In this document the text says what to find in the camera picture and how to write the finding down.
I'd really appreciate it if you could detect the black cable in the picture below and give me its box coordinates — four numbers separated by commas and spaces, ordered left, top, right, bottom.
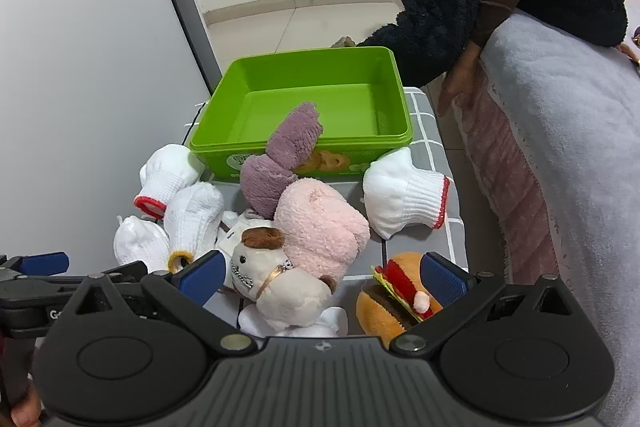
182, 99, 208, 148

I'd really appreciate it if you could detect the white sock red cuff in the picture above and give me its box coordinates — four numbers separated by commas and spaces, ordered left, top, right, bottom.
134, 144, 206, 220

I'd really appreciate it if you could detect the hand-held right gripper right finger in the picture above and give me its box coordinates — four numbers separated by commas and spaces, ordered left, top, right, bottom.
389, 252, 571, 353

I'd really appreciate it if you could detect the pink fuzzy plush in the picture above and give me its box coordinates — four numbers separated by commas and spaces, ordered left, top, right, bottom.
275, 179, 371, 280

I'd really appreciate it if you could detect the burger plush toy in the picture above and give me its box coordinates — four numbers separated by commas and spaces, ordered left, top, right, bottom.
356, 252, 446, 335

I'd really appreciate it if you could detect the pink bed skirt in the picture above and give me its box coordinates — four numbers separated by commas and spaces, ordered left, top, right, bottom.
452, 67, 561, 293

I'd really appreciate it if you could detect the plain white glove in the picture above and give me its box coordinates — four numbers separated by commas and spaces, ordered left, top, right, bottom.
114, 216, 171, 272

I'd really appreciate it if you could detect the green plastic box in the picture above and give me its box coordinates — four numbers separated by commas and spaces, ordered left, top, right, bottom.
189, 46, 414, 182

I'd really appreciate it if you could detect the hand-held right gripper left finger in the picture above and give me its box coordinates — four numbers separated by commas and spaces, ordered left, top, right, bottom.
72, 251, 261, 354

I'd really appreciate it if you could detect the grey bed blanket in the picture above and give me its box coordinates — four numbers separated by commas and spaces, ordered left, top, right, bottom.
480, 12, 640, 427

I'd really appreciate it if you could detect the white glove red cuff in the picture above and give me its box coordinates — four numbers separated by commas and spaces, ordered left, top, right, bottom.
362, 148, 451, 240

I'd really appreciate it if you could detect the grey checked cloth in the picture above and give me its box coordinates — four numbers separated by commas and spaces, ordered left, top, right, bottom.
197, 87, 471, 338

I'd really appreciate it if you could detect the white dog plush toy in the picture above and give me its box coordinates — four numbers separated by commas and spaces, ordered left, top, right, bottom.
217, 209, 348, 338

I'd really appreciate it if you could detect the purple fuzzy sock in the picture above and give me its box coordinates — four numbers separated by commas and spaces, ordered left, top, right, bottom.
240, 102, 323, 220

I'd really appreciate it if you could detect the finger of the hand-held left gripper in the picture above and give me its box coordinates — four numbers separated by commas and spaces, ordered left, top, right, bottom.
0, 251, 70, 277
15, 276, 88, 295

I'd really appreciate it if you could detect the white sock yellow cuff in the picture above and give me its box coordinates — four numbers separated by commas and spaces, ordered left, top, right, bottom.
164, 182, 225, 275

